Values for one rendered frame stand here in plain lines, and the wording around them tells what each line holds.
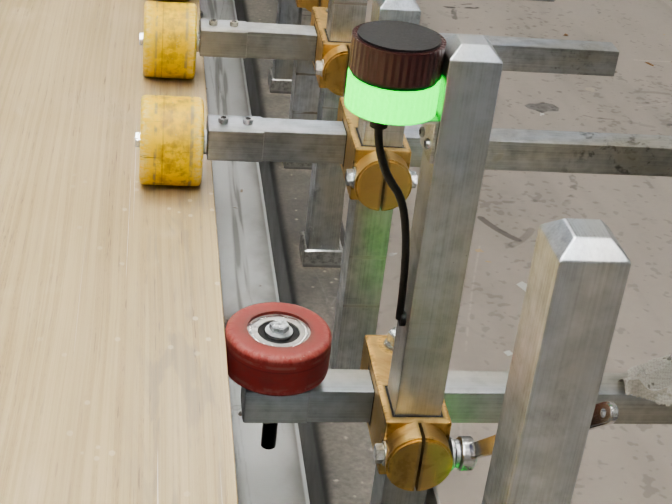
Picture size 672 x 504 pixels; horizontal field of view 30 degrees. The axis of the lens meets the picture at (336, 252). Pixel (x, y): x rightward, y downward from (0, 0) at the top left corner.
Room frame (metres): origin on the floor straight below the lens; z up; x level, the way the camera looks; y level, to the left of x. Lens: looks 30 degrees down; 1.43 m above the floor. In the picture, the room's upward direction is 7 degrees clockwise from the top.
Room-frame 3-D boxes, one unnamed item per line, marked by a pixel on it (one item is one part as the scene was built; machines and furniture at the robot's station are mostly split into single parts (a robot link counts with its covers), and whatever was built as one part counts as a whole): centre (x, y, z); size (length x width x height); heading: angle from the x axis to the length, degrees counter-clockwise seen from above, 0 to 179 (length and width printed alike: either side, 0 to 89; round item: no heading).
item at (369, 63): (0.76, -0.02, 1.14); 0.06 x 0.06 x 0.02
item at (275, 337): (0.79, 0.04, 0.85); 0.08 x 0.08 x 0.11
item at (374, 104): (0.76, -0.02, 1.12); 0.06 x 0.06 x 0.02
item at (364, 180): (1.03, -0.02, 0.95); 0.14 x 0.06 x 0.05; 10
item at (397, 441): (0.79, -0.06, 0.85); 0.14 x 0.06 x 0.05; 10
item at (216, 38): (1.31, -0.04, 0.95); 0.50 x 0.04 x 0.04; 100
